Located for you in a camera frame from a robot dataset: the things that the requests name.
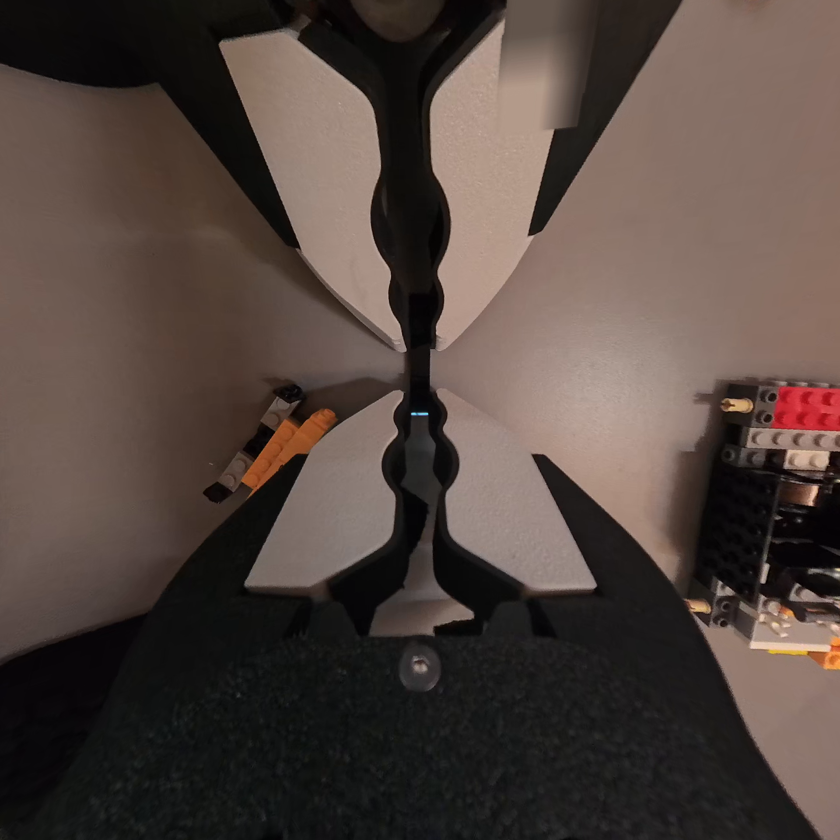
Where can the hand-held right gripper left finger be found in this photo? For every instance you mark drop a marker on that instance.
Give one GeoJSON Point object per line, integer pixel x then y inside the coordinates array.
{"type": "Point", "coordinates": [328, 512]}

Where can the grey desk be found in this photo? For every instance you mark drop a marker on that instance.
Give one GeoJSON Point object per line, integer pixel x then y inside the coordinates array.
{"type": "Point", "coordinates": [623, 328]}

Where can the black toy car chassis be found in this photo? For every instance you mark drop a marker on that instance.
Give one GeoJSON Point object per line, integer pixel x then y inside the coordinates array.
{"type": "Point", "coordinates": [741, 525]}

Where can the short black brick plate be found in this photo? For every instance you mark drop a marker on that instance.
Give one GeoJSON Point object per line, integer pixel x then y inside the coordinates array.
{"type": "Point", "coordinates": [421, 321]}

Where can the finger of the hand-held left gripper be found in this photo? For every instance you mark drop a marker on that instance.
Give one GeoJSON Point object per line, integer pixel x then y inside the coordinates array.
{"type": "Point", "coordinates": [485, 197]}
{"type": "Point", "coordinates": [308, 164]}

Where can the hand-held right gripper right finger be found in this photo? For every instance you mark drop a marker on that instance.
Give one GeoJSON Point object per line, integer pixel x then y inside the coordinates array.
{"type": "Point", "coordinates": [518, 512]}

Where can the orange grey black brick assembly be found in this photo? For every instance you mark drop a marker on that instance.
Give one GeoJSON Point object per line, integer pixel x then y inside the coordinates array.
{"type": "Point", "coordinates": [275, 453]}

